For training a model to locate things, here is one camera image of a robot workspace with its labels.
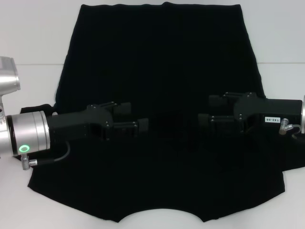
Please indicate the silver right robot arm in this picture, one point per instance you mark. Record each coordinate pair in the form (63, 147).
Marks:
(303, 114)

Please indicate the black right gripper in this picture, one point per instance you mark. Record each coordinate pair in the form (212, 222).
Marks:
(274, 108)

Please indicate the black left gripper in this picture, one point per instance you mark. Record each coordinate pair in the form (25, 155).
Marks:
(78, 124)

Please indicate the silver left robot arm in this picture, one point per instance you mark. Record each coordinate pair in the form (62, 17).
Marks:
(28, 133)

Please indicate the black t-shirt with white print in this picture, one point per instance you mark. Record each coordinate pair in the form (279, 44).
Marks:
(152, 59)

